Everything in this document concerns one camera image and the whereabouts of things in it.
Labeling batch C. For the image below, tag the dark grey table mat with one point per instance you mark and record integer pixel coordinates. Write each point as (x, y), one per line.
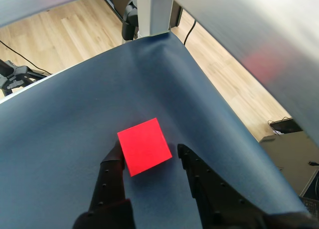
(99, 101)

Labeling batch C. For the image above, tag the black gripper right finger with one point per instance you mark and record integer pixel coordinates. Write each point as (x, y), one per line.
(214, 204)

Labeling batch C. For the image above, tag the white frame post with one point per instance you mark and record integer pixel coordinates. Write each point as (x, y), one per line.
(154, 12)

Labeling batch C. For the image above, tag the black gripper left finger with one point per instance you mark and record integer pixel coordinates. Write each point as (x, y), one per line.
(107, 189)

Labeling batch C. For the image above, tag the grey cabinet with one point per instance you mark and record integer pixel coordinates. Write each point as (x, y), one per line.
(286, 151)

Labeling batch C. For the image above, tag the grey frame beam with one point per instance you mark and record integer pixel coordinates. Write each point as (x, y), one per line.
(37, 2)
(261, 27)

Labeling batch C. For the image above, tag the black tripod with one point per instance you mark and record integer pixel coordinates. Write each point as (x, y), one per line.
(17, 71)

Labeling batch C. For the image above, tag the red cube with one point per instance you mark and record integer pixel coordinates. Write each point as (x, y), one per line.
(144, 146)

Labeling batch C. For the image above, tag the black stand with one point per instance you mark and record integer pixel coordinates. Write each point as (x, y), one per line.
(129, 17)

